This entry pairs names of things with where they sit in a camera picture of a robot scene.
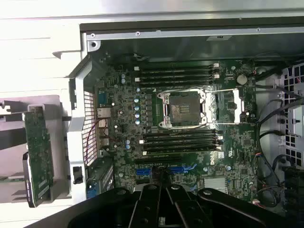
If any green motherboard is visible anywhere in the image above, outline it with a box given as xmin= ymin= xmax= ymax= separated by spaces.
xmin=94 ymin=59 xmax=259 ymax=205

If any green RAM stick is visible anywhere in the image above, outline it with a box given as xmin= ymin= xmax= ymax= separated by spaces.
xmin=0 ymin=175 xmax=26 ymax=183

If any blue expansion slot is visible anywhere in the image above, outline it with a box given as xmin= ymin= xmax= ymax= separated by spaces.
xmin=135 ymin=167 xmax=198 ymax=178

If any perforated metal drive cage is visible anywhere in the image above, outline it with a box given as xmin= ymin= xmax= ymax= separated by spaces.
xmin=281 ymin=65 xmax=304 ymax=168

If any dark RAM stick with label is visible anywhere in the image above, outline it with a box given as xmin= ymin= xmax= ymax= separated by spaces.
xmin=142 ymin=148 xmax=220 ymax=156

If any silver socket cover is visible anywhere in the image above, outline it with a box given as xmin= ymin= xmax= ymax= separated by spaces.
xmin=205 ymin=88 xmax=247 ymax=125

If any black open PC case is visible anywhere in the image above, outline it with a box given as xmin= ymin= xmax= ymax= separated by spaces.
xmin=67 ymin=18 xmax=304 ymax=228

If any CPU socket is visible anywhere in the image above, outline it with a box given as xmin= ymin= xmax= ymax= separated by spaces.
xmin=156 ymin=91 xmax=207 ymax=130

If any black RAM slot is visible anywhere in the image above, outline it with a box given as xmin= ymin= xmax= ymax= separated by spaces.
xmin=142 ymin=142 xmax=220 ymax=149
xmin=143 ymin=137 xmax=220 ymax=143
xmin=139 ymin=76 xmax=216 ymax=82
xmin=139 ymin=70 xmax=216 ymax=76
xmin=139 ymin=64 xmax=216 ymax=71
xmin=139 ymin=81 xmax=216 ymax=87
xmin=143 ymin=131 xmax=220 ymax=137

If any silver chipset heatsink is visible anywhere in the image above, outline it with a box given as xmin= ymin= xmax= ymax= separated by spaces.
xmin=203 ymin=177 xmax=226 ymax=193

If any long black expansion slot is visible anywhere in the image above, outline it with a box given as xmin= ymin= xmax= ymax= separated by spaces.
xmin=134 ymin=155 xmax=182 ymax=165

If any grey parts rack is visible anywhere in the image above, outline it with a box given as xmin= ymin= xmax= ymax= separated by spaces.
xmin=0 ymin=95 xmax=73 ymax=207

